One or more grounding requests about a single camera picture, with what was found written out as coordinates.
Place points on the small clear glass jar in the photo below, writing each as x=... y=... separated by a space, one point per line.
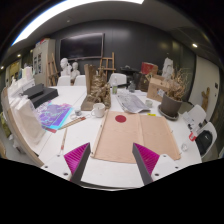
x=149 y=103

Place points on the white ceramic mug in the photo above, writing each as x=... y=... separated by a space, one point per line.
x=99 y=110

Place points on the wooden easel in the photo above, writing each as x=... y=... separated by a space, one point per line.
x=52 y=71
x=107 y=65

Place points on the red box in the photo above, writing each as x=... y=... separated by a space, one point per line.
x=148 y=68

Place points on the green-labelled clear bottle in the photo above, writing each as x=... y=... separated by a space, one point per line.
x=115 y=87

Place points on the small black flat box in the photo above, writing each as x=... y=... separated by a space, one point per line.
x=33 y=90

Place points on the white canvas stack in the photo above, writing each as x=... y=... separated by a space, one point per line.
x=26 y=116

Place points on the dark brown box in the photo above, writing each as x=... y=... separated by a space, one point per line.
x=144 y=82

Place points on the golden sculpture on wooden base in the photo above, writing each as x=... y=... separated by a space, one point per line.
x=98 y=90

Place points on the brown cardboard box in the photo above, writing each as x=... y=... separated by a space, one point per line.
x=156 y=88

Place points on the round ceiling spotlights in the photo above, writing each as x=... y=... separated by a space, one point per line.
x=194 y=45

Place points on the long ceiling light strip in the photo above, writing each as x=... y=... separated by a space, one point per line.
x=50 y=15

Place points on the white cabinet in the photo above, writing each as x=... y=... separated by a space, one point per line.
x=43 y=60

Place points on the black backpack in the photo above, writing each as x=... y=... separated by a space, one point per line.
x=204 y=142

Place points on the purple and blue colourful print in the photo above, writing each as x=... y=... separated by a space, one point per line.
x=53 y=115

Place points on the light wooden drawing board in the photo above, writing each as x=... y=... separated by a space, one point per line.
x=133 y=138

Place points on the small white-lidded paint jar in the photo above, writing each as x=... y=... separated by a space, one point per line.
x=77 y=112

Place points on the white chairs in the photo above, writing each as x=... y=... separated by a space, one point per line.
x=118 y=79

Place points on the flat round red coaster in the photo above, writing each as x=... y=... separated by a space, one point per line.
x=120 y=118

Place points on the large black flat box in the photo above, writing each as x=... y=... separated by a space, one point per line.
x=46 y=95

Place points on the wooden paint brush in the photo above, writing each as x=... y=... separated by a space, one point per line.
x=63 y=141

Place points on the wooden figure statue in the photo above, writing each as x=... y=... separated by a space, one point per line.
x=205 y=98

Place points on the small yellow tag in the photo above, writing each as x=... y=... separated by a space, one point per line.
x=151 y=114

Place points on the white plaster statue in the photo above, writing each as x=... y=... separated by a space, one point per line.
x=168 y=68

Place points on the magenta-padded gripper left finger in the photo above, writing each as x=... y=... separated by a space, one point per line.
x=75 y=160

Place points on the black wall screen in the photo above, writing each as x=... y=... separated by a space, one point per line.
x=81 y=46

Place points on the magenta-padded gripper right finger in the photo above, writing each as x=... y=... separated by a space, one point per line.
x=150 y=161

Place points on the dried plant in dark pot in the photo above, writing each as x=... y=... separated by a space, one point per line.
x=170 y=105

